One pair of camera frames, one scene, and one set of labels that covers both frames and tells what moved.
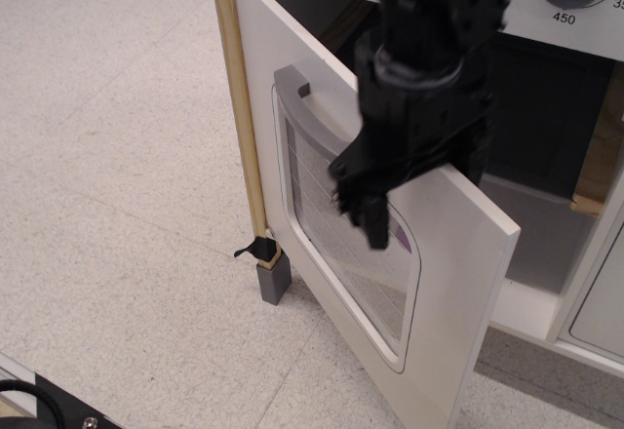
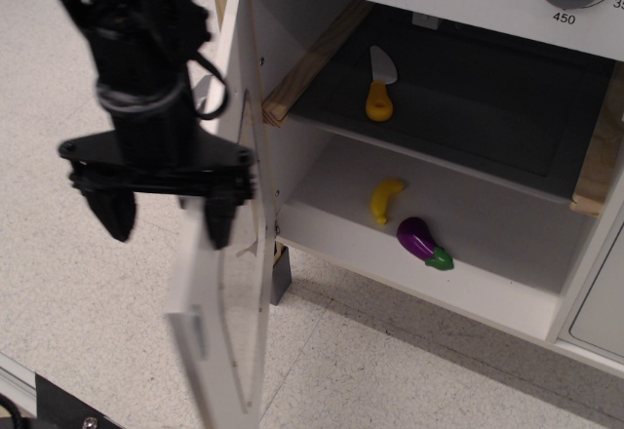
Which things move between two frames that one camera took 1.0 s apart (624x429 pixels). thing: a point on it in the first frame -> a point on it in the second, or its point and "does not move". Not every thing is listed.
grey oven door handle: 291,88 -> 197,312
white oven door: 410,320 -> 224,302
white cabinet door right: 592,319 does not move
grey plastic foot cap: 275,283 does not move
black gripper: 409,125 -> 159,152
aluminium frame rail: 11,370 does not move
